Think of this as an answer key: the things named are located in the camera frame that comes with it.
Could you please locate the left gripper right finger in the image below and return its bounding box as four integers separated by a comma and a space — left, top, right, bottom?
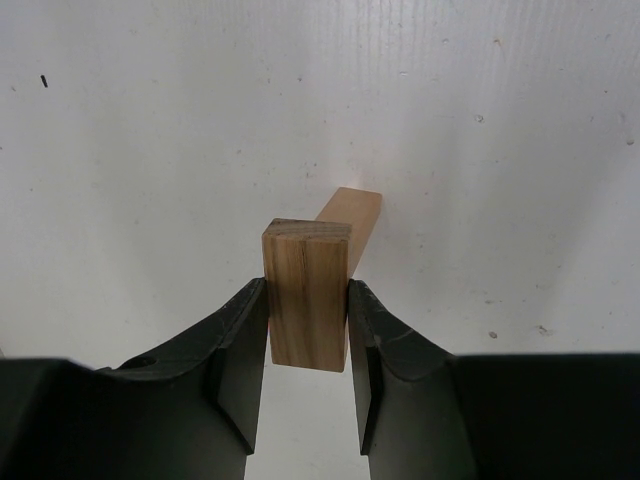
348, 280, 475, 479

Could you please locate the wooden block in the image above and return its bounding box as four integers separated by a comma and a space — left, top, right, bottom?
262, 218, 351, 372
316, 187, 383, 277

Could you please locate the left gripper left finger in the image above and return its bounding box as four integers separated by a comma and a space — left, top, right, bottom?
100, 278, 269, 479

